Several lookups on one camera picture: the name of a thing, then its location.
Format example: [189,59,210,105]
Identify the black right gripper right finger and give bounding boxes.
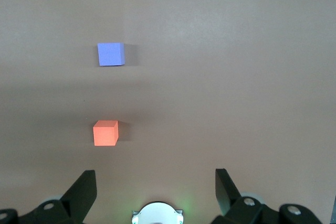
[211,168,323,224]

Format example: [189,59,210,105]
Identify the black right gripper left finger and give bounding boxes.
[0,169,98,224]

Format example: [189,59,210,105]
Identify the orange foam block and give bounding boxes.
[92,120,119,147]

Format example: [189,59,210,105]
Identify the purple foam block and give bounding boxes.
[97,42,125,67]

